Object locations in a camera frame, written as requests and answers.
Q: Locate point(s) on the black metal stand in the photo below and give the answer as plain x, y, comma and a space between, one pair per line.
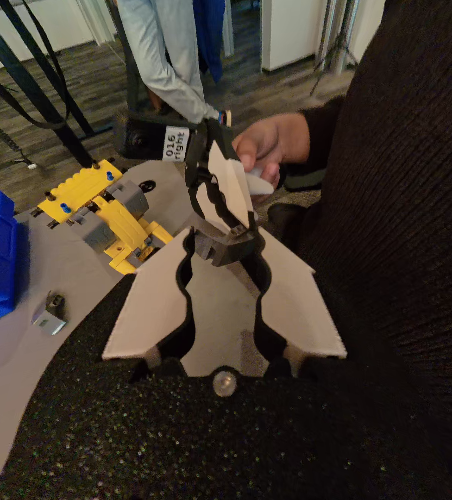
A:
34, 97

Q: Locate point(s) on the person's right forearm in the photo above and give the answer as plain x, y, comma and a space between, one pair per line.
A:
323, 132

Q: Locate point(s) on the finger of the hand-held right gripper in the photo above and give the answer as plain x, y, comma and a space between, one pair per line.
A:
203, 199
230, 175

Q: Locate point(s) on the metal tripod stand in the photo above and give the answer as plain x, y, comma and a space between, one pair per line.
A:
337, 39

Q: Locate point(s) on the blue cloth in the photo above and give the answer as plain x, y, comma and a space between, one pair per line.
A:
210, 39

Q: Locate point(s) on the person's right hand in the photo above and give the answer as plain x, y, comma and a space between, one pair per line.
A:
273, 140

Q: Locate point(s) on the dark grey toy piece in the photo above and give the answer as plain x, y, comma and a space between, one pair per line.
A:
226, 252

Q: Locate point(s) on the small light grey toy piece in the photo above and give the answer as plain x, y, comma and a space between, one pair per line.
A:
48, 322

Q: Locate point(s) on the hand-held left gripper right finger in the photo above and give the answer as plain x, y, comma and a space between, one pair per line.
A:
300, 312

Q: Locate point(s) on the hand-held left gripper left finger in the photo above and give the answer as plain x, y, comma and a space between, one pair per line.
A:
148, 312

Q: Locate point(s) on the yellow toy vehicle model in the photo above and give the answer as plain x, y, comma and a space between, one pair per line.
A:
77, 191

